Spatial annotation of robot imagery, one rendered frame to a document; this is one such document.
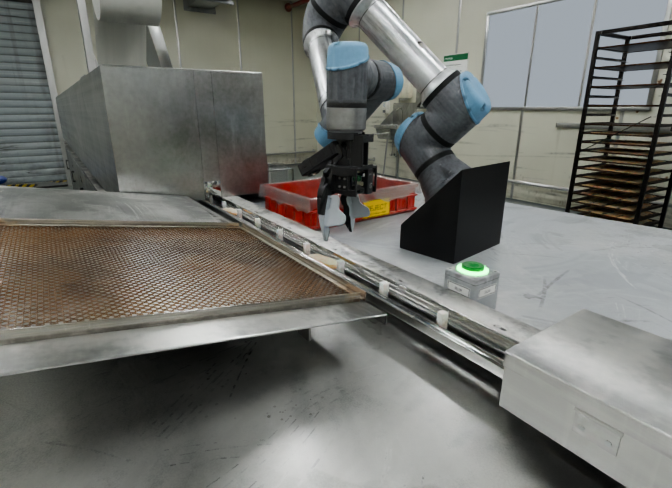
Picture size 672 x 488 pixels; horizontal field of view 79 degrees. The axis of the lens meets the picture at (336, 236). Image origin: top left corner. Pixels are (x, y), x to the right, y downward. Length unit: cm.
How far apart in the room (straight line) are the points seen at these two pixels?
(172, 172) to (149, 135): 14
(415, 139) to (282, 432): 80
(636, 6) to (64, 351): 525
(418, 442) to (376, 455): 5
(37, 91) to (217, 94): 629
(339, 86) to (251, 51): 781
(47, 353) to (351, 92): 58
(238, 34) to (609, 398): 830
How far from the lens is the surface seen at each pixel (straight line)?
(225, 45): 838
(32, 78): 776
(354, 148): 77
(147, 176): 151
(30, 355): 48
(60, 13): 790
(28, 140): 775
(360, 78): 77
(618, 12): 538
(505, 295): 89
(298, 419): 54
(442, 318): 67
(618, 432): 48
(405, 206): 149
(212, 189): 157
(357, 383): 59
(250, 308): 55
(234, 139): 158
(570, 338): 56
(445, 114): 107
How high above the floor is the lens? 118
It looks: 17 degrees down
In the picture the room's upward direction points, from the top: straight up
